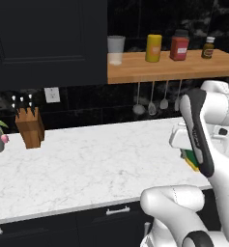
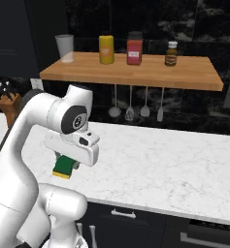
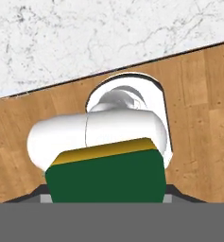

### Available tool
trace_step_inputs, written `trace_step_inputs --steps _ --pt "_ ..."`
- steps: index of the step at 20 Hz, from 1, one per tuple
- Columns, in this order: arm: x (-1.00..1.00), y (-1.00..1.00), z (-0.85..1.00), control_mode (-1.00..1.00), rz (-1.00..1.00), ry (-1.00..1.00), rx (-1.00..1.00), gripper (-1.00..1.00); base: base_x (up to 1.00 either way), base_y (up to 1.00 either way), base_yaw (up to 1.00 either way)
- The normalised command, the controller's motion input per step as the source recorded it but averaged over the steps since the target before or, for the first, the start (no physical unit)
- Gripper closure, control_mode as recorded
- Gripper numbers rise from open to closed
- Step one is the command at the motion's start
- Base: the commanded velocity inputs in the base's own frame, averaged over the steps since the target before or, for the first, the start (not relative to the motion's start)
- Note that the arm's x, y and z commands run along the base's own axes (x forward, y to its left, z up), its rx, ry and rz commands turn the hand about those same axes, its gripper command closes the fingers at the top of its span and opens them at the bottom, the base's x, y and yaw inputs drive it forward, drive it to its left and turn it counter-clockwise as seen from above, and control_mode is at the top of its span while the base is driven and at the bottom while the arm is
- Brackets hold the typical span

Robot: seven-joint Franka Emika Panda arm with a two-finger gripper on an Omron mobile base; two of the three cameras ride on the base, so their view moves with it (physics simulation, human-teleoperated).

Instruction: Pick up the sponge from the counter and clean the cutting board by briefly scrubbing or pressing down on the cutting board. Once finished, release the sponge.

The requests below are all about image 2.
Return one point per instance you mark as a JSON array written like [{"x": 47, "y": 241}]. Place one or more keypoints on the hanging silver narrow turner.
[{"x": 160, "y": 113}]

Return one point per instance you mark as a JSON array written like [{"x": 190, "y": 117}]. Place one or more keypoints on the white wall outlet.
[{"x": 37, "y": 84}]

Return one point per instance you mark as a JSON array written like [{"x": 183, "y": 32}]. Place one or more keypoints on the brown bottle with white cap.
[{"x": 171, "y": 55}]

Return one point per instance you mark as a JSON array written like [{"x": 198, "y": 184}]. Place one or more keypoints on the wooden knife block with knives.
[{"x": 10, "y": 106}]

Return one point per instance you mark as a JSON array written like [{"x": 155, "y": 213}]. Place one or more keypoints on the hanging silver spatula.
[{"x": 145, "y": 111}]

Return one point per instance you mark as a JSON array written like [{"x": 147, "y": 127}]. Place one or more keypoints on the hanging silver whisk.
[{"x": 129, "y": 113}]

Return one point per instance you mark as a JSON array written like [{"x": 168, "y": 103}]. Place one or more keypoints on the red jar with dark lid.
[{"x": 134, "y": 50}]

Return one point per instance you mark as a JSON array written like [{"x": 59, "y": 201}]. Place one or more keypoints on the hanging silver ladle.
[{"x": 114, "y": 111}]

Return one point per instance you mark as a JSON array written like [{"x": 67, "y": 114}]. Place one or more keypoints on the wooden wall shelf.
[{"x": 145, "y": 72}]

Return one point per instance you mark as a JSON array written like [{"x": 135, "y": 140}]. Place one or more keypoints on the dark drawer front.
[{"x": 142, "y": 223}]

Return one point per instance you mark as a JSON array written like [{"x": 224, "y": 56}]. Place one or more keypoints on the dark upper cupboard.
[{"x": 19, "y": 35}]

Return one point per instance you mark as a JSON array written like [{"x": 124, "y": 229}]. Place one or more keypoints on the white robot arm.
[{"x": 13, "y": 168}]

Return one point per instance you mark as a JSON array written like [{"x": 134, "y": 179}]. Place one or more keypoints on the green and yellow sponge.
[{"x": 64, "y": 167}]

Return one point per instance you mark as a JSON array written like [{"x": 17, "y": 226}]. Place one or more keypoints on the yellow bottle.
[{"x": 106, "y": 50}]

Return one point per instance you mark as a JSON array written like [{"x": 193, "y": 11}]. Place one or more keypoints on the white cup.
[{"x": 65, "y": 46}]

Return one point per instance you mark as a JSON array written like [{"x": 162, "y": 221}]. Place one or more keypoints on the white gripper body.
[{"x": 84, "y": 154}]

